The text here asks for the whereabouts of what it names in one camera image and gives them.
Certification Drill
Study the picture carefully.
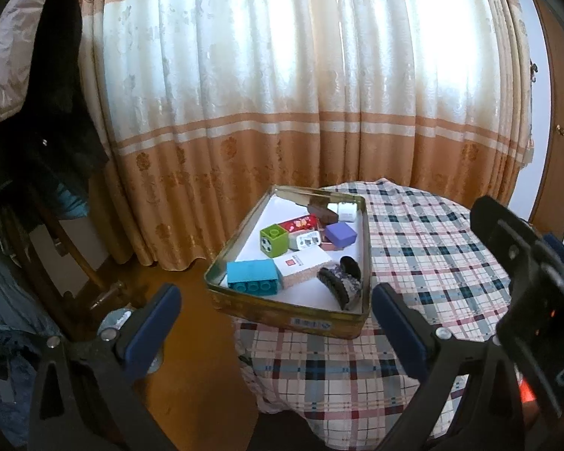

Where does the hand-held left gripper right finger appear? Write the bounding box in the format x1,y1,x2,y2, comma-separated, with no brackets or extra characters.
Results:
371,283,535,451

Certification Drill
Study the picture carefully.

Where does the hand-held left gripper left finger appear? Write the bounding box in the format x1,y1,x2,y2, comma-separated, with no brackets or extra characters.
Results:
26,283,183,451

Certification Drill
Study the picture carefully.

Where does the black sequined hair claw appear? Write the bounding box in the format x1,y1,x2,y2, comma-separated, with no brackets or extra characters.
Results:
317,256,364,312

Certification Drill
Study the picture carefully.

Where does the purple block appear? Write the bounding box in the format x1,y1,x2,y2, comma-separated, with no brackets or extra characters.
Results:
324,222,358,249

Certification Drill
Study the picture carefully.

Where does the teal toy block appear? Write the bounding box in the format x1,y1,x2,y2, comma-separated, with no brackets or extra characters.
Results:
226,259,284,297

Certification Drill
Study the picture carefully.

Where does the gold rectangular tin box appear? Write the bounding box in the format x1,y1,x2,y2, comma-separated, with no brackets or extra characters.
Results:
204,185,372,340

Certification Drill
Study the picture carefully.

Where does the white box with red label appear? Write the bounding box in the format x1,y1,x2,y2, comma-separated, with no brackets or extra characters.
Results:
273,250,334,289

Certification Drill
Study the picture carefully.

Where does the white pill bottle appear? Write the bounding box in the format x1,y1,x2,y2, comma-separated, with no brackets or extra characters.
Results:
328,202,359,222

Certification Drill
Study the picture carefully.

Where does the brown comb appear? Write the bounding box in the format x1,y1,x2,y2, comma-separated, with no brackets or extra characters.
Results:
307,200,340,226

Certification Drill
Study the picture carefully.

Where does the red toy block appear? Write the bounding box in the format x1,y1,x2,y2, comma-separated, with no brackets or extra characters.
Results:
279,215,321,237

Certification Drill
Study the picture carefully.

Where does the green toy block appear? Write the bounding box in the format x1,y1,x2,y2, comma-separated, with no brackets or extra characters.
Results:
259,222,290,260

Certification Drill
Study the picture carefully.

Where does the plaid tablecloth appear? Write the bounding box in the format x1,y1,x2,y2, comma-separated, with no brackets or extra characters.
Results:
235,179,522,449

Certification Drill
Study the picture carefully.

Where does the dark wooden chair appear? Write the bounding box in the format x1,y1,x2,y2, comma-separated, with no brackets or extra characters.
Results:
0,192,127,339

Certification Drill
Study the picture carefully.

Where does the dark blue cloth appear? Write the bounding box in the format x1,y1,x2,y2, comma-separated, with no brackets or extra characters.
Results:
0,244,71,447

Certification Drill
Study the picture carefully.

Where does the teal cloth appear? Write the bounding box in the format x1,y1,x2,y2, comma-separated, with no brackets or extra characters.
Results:
52,183,90,219

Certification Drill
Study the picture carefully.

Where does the curtain tieback tassel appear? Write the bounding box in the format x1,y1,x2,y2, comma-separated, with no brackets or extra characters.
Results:
521,59,540,167

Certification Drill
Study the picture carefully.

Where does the black garment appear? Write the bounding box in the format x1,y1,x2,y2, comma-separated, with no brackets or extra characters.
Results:
0,0,111,207

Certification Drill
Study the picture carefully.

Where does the cream and orange curtain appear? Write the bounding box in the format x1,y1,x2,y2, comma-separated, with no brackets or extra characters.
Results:
75,0,537,268

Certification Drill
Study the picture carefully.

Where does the pale quilted jacket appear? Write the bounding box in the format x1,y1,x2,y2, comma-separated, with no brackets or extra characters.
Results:
0,0,62,127

